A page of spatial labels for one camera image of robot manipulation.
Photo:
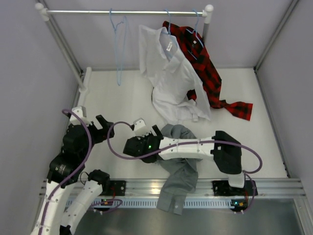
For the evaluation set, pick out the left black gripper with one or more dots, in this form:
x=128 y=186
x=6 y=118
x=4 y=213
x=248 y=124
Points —
x=101 y=133

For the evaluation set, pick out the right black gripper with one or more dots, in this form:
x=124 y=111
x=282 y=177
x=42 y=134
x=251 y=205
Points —
x=139 y=139

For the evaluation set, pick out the grey shirt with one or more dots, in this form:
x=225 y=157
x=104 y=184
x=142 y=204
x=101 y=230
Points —
x=182 y=180

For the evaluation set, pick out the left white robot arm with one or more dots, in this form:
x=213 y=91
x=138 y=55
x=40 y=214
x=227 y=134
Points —
x=64 y=171

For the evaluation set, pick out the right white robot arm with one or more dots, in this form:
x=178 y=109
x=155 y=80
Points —
x=222 y=149

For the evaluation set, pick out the white shirt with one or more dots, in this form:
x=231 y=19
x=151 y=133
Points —
x=178 y=92

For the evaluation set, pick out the red black plaid shirt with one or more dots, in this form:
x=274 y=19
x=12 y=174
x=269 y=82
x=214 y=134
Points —
x=211 y=80

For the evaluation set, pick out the empty light blue hanger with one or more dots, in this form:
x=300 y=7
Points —
x=120 y=30

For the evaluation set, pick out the blue hanger under plaid shirt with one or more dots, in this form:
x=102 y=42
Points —
x=196 y=35

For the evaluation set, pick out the blue hanger under white shirt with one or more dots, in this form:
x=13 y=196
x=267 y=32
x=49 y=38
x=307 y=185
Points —
x=171 y=27

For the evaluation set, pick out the white rack foot bar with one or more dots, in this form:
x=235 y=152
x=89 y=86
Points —
x=83 y=92

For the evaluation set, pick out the right rack upright pole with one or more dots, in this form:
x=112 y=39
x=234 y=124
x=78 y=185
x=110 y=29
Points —
x=205 y=28

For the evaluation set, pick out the rack upright pole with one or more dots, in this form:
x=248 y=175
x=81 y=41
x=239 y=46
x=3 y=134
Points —
x=205 y=28
x=65 y=50

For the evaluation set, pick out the left rack upright pole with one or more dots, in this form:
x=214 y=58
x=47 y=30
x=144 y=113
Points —
x=65 y=50

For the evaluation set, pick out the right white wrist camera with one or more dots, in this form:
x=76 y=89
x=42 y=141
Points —
x=140 y=128

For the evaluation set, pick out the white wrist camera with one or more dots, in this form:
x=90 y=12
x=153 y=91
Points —
x=80 y=111
x=140 y=128

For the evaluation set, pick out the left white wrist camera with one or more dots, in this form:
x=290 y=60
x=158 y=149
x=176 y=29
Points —
x=80 y=111

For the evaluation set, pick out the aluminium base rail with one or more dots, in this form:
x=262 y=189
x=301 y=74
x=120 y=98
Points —
x=141 y=188

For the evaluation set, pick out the perforated cable duct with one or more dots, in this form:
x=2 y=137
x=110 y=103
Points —
x=152 y=203

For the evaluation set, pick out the metal clothes rail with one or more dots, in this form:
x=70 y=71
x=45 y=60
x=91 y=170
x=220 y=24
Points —
x=205 y=13

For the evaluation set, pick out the right aluminium frame post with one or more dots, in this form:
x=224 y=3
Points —
x=287 y=14

